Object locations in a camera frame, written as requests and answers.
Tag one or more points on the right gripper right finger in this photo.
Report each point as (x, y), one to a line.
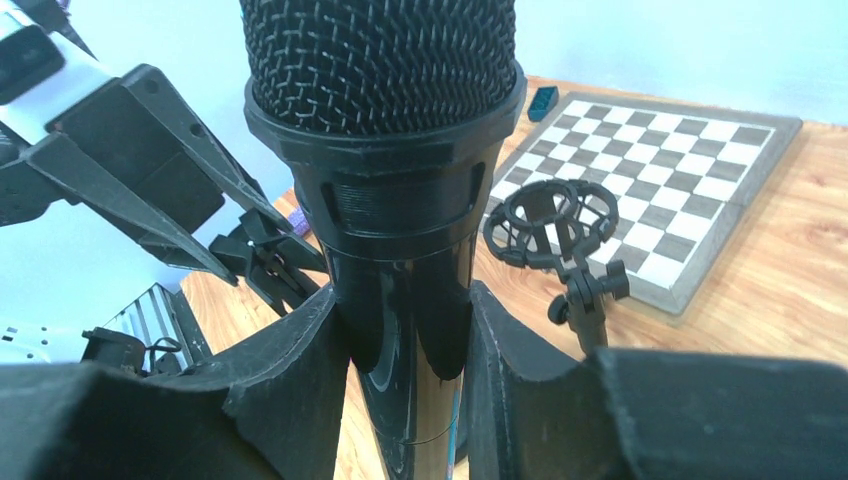
(534, 412)

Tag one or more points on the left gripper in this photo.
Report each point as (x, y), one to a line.
(137, 154)

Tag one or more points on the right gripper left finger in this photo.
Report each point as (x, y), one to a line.
(269, 407)

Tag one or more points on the purple glitter microphone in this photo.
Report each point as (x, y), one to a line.
(299, 222)

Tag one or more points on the black microphone orange end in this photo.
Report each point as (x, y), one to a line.
(391, 116)

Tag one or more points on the black tripod mic stand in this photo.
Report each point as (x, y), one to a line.
(556, 225)

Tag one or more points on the chessboard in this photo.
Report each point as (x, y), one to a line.
(683, 175)

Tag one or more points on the blue toy brick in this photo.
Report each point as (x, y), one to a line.
(543, 102)

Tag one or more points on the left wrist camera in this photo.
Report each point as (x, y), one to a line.
(43, 74)

